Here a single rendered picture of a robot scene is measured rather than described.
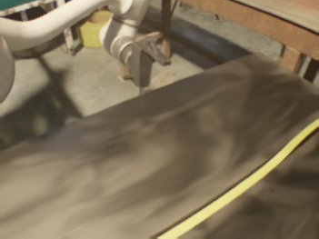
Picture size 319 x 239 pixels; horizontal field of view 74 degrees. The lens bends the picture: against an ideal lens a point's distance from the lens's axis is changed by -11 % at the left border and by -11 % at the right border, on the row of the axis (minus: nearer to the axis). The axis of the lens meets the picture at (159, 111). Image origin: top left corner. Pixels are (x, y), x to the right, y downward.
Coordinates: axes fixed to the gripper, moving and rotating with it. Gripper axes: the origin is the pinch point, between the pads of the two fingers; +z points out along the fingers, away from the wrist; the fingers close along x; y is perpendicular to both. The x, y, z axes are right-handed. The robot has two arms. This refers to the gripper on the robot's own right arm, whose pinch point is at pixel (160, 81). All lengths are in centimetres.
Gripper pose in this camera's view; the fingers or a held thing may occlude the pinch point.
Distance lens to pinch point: 64.9
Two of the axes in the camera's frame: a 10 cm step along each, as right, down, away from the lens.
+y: -8.4, 2.6, -4.8
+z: 5.3, 5.9, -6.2
